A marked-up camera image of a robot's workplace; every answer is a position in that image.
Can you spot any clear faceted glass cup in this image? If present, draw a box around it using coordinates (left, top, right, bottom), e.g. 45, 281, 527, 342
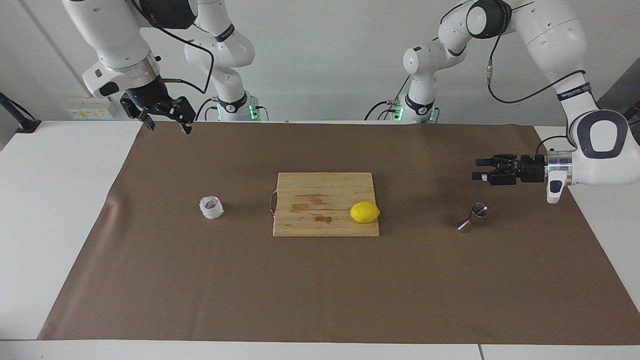
199, 195, 225, 221

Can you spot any dark grey panel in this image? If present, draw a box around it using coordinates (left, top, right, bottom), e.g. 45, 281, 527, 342
597, 57, 640, 121

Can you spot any brown table mat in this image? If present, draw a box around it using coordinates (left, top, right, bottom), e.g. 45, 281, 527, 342
37, 121, 640, 346

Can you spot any wooden cutting board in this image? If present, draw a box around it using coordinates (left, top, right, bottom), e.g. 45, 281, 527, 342
272, 172, 381, 238

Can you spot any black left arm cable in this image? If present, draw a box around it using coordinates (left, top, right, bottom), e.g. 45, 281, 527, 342
440, 0, 587, 153

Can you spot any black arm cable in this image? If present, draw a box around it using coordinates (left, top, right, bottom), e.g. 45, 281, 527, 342
440, 0, 587, 153
131, 0, 216, 96

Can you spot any yellow lemon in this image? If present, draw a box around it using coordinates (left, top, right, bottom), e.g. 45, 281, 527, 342
349, 201, 381, 224

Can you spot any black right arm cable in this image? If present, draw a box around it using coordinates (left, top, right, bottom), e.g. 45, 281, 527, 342
131, 0, 216, 96

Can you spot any black camera stand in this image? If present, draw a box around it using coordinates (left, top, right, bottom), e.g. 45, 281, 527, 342
0, 92, 42, 134
621, 100, 640, 125

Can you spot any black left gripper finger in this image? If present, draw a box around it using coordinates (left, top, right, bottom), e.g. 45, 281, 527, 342
475, 154, 518, 170
471, 169, 518, 187

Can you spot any steel jigger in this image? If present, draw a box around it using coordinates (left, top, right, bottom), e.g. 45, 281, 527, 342
456, 202, 489, 234

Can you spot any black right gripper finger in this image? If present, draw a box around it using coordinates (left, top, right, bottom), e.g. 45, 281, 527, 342
121, 97, 156, 132
167, 96, 196, 135

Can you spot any white wall socket strip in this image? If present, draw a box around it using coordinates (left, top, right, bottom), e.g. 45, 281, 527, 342
67, 102, 113, 121

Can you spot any black base cable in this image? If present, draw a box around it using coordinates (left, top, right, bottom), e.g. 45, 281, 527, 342
364, 99, 401, 121
194, 97, 221, 122

